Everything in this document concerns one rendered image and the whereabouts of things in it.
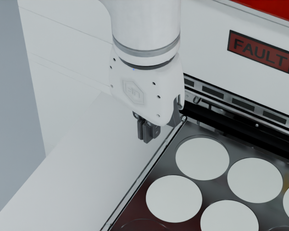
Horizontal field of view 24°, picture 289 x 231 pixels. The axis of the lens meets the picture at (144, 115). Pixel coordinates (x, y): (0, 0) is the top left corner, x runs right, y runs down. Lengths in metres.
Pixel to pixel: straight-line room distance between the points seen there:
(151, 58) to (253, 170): 0.49
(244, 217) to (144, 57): 0.47
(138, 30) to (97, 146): 0.62
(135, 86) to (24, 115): 1.69
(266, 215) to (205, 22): 0.35
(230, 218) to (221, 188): 0.06
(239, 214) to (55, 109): 0.62
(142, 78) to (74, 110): 0.75
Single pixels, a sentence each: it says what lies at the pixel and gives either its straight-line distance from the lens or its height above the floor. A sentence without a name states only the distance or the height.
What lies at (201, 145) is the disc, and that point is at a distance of 1.26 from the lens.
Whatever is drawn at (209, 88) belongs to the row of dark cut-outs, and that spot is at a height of 0.97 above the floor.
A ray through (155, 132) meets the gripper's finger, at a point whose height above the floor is 1.16.
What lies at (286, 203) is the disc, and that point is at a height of 0.90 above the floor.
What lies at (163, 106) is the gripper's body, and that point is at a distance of 0.85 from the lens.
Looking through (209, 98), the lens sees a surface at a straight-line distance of 1.29.
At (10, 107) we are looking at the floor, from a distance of 2.57.
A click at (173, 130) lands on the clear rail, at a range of 1.28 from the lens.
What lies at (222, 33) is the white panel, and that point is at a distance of 1.17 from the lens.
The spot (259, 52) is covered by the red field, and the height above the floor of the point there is 1.10.
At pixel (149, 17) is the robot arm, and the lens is 0.76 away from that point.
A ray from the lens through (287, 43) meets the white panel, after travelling 1.12.
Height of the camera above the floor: 1.89
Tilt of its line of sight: 49 degrees down
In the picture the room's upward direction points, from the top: straight up
